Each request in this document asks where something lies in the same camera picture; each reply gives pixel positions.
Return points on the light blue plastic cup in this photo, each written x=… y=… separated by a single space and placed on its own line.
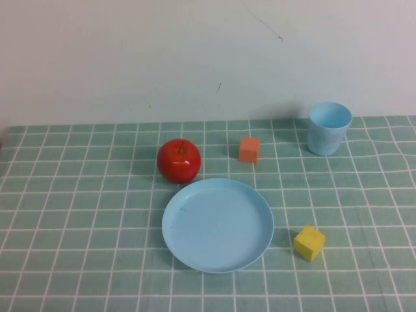
x=326 y=139

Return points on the light blue round plate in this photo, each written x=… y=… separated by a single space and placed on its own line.
x=217 y=227

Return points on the red apple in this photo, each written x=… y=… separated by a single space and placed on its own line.
x=178 y=164

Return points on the orange foam cube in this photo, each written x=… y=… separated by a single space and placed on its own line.
x=248 y=151

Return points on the yellow foam cube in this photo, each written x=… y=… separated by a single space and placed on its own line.
x=308 y=243

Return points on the green checked tablecloth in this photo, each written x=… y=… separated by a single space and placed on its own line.
x=81 y=227

